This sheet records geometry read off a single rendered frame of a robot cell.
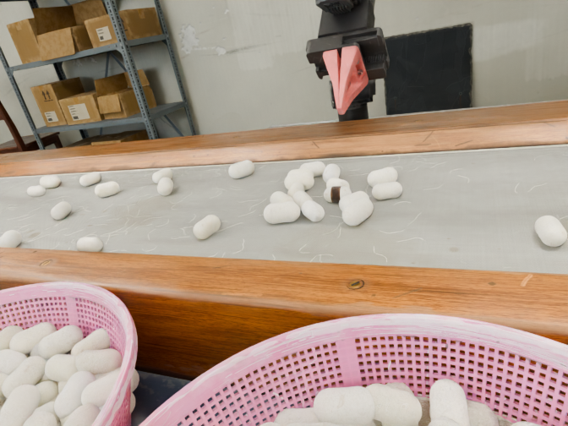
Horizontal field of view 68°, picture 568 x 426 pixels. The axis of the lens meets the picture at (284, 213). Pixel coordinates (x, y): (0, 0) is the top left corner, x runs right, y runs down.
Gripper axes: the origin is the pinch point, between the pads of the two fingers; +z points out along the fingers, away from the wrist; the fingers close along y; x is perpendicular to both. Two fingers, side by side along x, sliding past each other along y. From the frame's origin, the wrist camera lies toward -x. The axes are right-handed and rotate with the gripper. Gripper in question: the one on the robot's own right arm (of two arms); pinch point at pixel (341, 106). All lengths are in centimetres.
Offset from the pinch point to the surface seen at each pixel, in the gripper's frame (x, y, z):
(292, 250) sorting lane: -8.6, 0.3, 22.5
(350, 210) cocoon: -7.2, 5.0, 18.0
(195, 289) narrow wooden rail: -16.8, -3.2, 28.5
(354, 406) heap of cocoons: -18.8, 9.9, 34.3
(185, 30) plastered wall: 112, -153, -163
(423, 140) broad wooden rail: 7.2, 9.4, 1.4
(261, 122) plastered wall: 160, -113, -121
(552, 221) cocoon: -8.2, 20.9, 19.5
